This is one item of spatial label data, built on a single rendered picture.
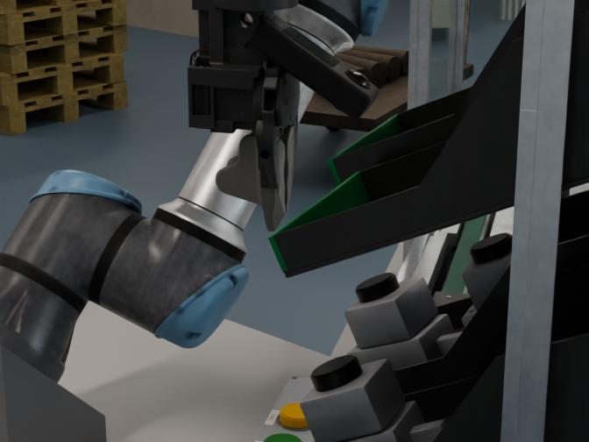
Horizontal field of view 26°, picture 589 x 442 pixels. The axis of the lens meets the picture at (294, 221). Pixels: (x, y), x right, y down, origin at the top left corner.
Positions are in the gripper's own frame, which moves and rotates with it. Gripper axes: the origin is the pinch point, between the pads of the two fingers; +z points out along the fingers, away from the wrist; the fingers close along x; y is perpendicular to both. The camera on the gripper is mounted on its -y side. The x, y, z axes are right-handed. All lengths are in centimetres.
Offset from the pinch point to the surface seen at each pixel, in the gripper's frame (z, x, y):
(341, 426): -1.0, 38.9, -13.3
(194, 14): 109, -710, 237
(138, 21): 120, -736, 286
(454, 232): 27, -77, -8
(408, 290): -3.8, 24.1, -14.9
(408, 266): 27, -62, -3
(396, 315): -2.7, 25.8, -14.4
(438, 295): 26, -49, -9
